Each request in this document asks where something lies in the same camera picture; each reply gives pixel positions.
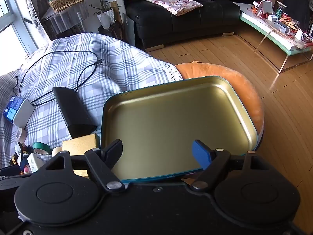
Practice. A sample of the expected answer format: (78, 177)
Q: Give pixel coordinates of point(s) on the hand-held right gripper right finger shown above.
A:
(201, 154)

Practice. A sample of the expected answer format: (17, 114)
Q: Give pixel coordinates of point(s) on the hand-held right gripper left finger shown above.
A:
(114, 150)

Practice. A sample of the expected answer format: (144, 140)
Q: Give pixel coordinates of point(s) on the orange white blue scarf bundle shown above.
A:
(23, 160)

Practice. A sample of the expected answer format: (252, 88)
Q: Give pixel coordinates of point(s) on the gold metal tin tray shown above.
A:
(171, 122)

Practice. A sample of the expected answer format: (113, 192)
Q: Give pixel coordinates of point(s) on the beige tape roll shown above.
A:
(19, 135)

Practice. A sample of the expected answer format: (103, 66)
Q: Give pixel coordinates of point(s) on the white small box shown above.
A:
(35, 162)

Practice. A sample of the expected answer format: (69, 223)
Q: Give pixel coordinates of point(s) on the gold cardboard box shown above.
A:
(80, 144)

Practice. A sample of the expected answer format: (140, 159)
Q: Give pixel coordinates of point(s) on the green tape roll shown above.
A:
(35, 147)

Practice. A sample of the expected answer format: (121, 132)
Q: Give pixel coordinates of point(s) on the dark laptop edge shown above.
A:
(71, 112)

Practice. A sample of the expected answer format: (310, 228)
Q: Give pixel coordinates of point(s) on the blue tissue pack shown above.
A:
(19, 112)

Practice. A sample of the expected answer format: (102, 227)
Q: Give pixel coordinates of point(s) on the plaid bed sheet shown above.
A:
(97, 73)

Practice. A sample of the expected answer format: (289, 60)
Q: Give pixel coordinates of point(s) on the orange round cushion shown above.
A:
(244, 85)

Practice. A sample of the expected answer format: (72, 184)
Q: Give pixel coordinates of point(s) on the dark wooden plant stand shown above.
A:
(112, 30)

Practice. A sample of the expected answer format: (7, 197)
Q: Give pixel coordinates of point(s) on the leaning glass pane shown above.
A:
(129, 29)

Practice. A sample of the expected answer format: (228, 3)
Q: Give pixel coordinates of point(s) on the black leather sofa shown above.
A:
(183, 27)

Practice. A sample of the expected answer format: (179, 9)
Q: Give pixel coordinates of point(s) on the potted plant in white pot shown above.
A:
(106, 18)

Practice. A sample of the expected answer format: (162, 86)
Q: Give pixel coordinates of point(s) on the glass coffee table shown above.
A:
(269, 34)

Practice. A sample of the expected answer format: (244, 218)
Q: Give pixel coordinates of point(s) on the glass side table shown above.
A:
(63, 17)

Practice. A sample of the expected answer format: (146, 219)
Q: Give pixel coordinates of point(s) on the pile of boxes and packets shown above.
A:
(281, 24)

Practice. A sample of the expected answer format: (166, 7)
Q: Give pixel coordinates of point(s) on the floral cloth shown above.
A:
(171, 3)

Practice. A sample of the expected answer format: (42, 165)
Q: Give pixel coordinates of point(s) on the window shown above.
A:
(12, 24)

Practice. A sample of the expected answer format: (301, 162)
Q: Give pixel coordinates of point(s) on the patterned curtain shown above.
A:
(36, 9)

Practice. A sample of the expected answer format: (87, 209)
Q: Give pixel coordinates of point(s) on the black chair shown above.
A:
(297, 7)

